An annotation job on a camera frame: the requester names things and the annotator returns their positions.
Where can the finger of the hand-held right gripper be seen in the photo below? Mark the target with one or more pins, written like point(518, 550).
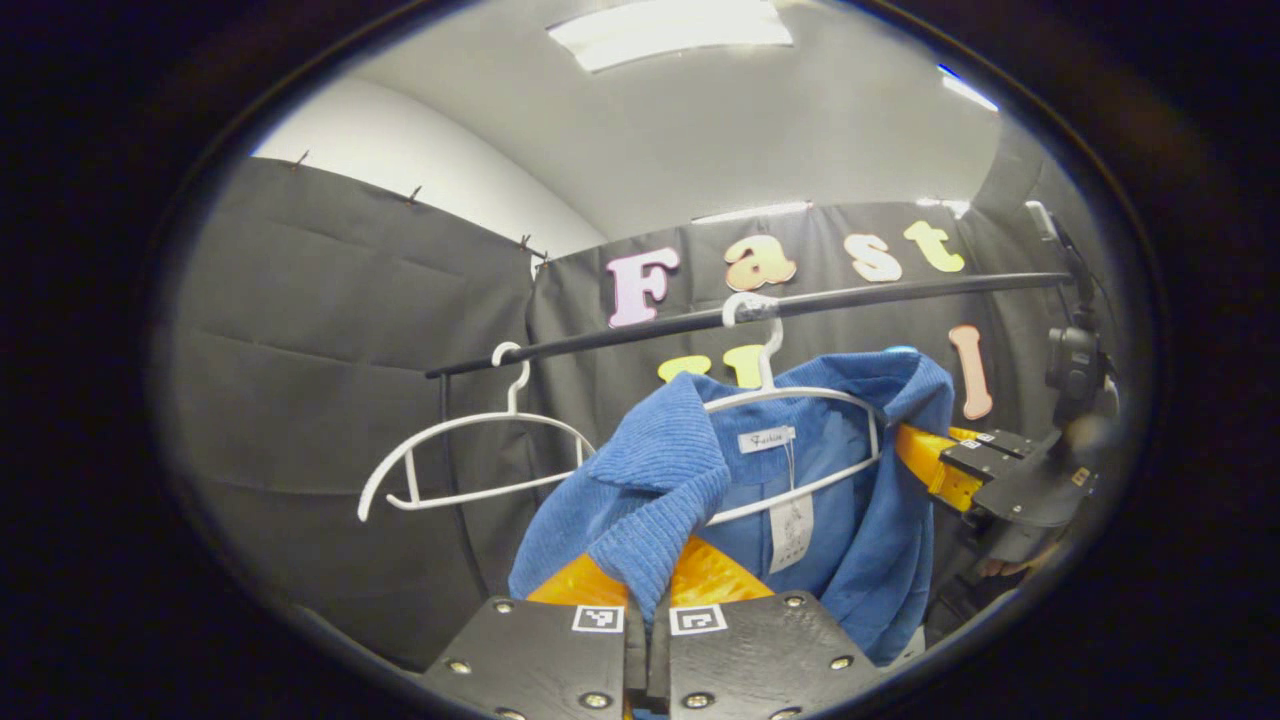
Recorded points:
point(1005, 443)
point(940, 470)

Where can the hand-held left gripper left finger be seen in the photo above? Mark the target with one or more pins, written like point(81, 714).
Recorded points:
point(540, 660)

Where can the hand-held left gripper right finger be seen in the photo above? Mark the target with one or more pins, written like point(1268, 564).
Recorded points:
point(760, 660)

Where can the white plastic clothes hanger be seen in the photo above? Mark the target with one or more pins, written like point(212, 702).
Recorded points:
point(768, 350)
point(470, 420)

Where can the black metal clothes rack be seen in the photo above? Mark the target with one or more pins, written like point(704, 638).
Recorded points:
point(620, 333)

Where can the ceiling light panel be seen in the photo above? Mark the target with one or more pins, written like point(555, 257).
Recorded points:
point(670, 30)
point(968, 90)
point(945, 206)
point(750, 212)

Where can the black backdrop cloth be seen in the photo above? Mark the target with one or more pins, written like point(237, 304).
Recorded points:
point(320, 400)

